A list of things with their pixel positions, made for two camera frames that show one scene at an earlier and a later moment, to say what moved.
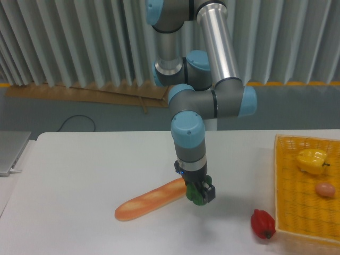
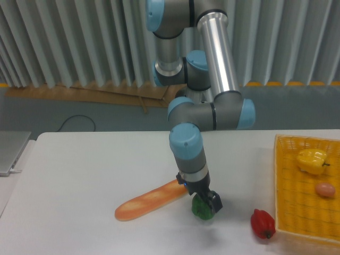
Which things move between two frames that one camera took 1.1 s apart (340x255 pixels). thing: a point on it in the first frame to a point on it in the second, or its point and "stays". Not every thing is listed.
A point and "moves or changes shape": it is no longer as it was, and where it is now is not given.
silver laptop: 12,144 stays
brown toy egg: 325,189 stays
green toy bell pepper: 194,195 moves or changes shape
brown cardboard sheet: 143,95 stays
